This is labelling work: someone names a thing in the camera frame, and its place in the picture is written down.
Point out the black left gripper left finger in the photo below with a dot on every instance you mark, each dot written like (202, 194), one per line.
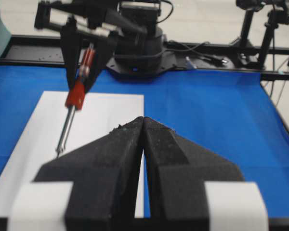
(105, 176)

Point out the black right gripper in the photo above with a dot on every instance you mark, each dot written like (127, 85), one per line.
(96, 12)

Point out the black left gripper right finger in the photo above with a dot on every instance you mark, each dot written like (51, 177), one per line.
(177, 169)

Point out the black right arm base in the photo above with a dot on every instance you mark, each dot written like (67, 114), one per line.
(150, 56)

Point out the white foam board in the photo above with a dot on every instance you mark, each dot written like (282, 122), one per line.
(36, 145)

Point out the blue table mat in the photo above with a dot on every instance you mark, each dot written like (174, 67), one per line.
(226, 112)

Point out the black table frame rail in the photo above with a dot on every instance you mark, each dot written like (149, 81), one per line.
(46, 52)

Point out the black camera tripod stand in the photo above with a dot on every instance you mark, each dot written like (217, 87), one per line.
(250, 7)

